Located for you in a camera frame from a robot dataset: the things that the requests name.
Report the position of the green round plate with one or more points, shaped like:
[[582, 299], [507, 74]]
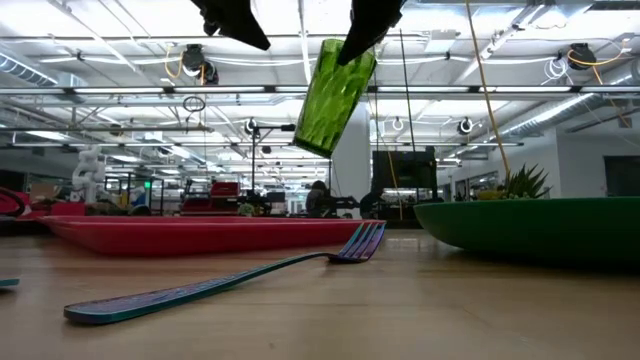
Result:
[[540, 225]]

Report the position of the iridescent blue metal fork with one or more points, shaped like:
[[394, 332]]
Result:
[[150, 300]]

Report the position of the black camera stand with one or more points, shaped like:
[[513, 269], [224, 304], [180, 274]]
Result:
[[253, 160]]

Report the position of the red tool cart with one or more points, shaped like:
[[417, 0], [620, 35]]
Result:
[[225, 190]]

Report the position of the red plastic tray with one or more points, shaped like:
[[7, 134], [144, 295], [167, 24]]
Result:
[[200, 237]]

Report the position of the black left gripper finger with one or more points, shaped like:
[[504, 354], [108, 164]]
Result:
[[235, 20]]

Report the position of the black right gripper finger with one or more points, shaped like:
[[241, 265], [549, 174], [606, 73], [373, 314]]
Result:
[[370, 25]]

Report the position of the black monitor screen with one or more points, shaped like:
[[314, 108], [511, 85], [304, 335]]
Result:
[[405, 172]]

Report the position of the person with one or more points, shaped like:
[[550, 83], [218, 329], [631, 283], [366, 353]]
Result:
[[317, 200], [372, 205]]

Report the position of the small potted succulent plant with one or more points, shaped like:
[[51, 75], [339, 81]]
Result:
[[525, 187]]

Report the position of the white robot figure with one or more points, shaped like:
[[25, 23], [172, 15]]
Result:
[[89, 175]]

